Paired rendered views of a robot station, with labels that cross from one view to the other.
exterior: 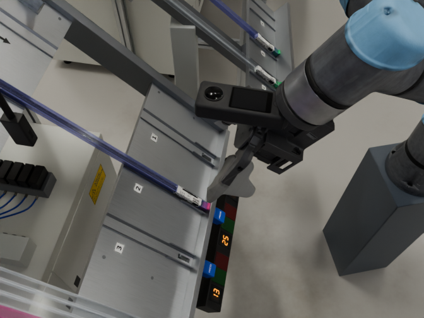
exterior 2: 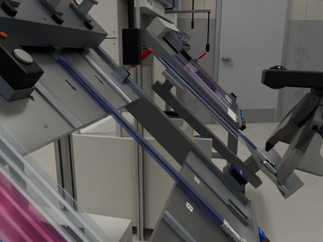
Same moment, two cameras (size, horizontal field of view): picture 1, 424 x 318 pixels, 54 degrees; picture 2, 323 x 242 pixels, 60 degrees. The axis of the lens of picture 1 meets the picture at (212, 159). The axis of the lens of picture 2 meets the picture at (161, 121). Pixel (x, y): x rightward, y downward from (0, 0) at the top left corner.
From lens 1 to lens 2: 0.41 m
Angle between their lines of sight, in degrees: 44
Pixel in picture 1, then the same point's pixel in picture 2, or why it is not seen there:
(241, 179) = (313, 152)
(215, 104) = (283, 69)
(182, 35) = (202, 145)
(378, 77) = not seen: outside the picture
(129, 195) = (182, 208)
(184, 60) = not seen: hidden behind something
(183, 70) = not seen: hidden behind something
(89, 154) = (120, 233)
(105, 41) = (160, 112)
